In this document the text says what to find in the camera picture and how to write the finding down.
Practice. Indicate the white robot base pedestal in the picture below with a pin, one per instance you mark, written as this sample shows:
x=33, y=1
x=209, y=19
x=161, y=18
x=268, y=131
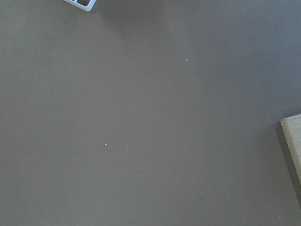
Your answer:
x=85, y=5

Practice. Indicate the bamboo cutting board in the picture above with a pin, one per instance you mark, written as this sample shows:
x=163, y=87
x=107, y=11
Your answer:
x=292, y=131

